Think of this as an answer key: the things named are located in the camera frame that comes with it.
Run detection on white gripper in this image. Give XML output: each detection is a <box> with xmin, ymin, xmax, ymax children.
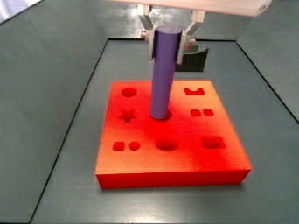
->
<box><xmin>105</xmin><ymin>0</ymin><xmax>272</xmax><ymax>65</ymax></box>

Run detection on purple cylinder peg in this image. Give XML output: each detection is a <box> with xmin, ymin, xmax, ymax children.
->
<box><xmin>150</xmin><ymin>25</ymin><xmax>181</xmax><ymax>120</ymax></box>

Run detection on red shape-sorter block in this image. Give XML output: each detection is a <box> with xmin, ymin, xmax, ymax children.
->
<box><xmin>96</xmin><ymin>80</ymin><xmax>252</xmax><ymax>188</ymax></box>

